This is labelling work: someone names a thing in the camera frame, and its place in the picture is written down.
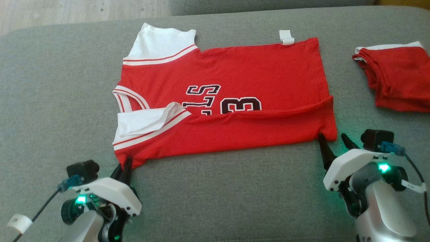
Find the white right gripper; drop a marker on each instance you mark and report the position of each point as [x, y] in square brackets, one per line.
[346, 164]

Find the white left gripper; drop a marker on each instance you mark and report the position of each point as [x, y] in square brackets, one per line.
[114, 195]

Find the red shorts white trim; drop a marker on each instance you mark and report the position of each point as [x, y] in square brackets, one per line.
[399, 77]

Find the red white basketball jersey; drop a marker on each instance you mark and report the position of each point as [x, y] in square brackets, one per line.
[235, 67]

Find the large grey sofa seat cushion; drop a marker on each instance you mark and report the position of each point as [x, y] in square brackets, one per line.
[235, 201]

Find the small grey sofa cushion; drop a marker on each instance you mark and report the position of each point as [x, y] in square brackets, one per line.
[268, 6]

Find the yellow fabric furniture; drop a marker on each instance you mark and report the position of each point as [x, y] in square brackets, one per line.
[403, 2]

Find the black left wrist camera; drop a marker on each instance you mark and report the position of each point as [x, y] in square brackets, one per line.
[84, 169]

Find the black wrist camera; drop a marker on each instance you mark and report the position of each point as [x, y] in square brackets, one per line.
[376, 138]
[84, 169]

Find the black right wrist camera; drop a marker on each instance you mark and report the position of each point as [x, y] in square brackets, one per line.
[376, 138]

